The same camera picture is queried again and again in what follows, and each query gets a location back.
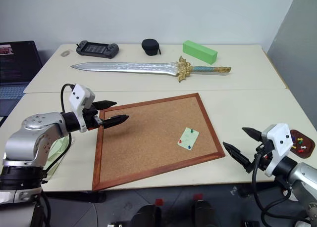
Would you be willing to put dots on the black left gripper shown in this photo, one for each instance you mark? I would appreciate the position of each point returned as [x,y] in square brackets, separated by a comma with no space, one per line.
[91,118]

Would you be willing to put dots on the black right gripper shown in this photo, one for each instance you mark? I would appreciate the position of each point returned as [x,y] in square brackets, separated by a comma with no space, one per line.
[262,160]

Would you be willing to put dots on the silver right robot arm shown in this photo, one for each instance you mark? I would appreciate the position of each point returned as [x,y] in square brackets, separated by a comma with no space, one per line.
[302,177]

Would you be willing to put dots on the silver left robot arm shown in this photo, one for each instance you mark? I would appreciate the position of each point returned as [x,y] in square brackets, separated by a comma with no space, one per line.
[29,138]

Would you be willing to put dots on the wood-framed cork board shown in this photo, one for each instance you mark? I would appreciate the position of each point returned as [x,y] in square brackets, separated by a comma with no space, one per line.
[148,143]

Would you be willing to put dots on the dark blue peg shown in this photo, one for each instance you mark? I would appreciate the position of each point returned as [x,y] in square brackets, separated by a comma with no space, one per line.
[189,147]

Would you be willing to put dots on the pale green paper note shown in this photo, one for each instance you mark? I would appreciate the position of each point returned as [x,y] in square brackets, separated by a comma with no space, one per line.
[188,138]

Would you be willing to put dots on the silver toy sword gold hilt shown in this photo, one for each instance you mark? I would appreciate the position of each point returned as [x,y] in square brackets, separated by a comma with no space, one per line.
[123,68]

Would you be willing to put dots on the red tray of pushpins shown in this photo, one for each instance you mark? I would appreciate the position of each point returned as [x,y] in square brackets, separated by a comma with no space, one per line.
[308,151]

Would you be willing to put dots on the pale green paper sheet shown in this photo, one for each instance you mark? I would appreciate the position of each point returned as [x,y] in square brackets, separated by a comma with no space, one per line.
[58,150]

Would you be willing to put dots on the black handheld game console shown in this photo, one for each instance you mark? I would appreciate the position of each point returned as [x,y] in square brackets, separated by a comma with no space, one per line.
[96,49]

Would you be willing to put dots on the black round zip case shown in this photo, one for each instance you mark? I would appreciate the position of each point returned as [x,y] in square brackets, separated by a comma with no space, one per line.
[149,47]

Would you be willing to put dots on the dark rounded shape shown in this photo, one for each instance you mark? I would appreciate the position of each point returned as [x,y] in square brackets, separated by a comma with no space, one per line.
[204,213]
[147,215]

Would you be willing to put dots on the green foam block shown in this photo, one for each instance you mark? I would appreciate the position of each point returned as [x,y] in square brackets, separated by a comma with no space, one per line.
[200,51]

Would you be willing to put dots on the dark laptop computer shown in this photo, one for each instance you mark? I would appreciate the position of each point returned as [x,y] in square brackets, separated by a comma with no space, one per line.
[17,63]

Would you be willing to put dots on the grey partition panel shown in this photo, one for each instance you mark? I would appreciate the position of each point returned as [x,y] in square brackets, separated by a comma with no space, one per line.
[297,51]

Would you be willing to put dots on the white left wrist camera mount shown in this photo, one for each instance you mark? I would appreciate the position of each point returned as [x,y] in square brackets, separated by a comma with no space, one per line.
[79,96]

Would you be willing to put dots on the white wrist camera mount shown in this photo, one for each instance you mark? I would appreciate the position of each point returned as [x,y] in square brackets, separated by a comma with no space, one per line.
[79,96]
[280,138]

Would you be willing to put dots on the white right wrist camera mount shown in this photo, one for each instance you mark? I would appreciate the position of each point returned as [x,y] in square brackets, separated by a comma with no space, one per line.
[280,138]

